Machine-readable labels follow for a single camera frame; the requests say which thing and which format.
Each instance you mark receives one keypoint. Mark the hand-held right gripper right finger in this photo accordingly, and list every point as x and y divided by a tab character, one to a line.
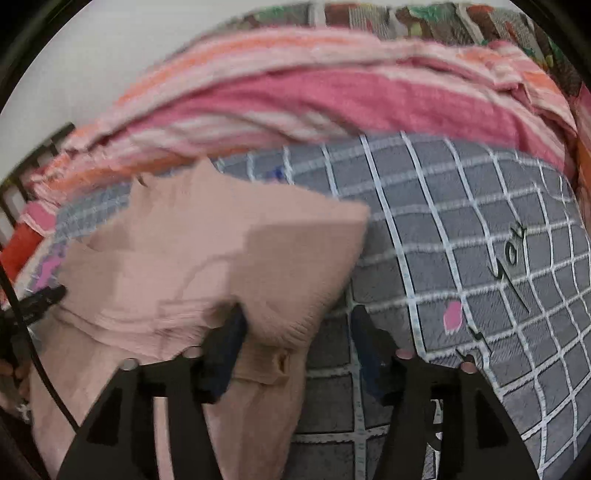
367	353

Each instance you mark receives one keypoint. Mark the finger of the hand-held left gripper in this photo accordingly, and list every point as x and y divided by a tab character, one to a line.
44	300

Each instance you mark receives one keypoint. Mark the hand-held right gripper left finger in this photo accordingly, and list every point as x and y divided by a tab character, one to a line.
229	344

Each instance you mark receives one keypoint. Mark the pink ribbed knit sweater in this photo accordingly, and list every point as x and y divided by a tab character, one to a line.
207	258

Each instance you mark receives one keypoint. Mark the dark wooden headboard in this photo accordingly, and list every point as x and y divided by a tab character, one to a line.
46	147

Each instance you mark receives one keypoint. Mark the grey checked bed sheet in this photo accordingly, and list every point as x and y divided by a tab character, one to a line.
461	230

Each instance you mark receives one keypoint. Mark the pink orange striped quilt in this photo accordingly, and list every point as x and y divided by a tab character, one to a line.
323	101

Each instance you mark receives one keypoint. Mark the multicolour floral patterned blanket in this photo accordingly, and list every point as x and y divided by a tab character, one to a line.
369	16

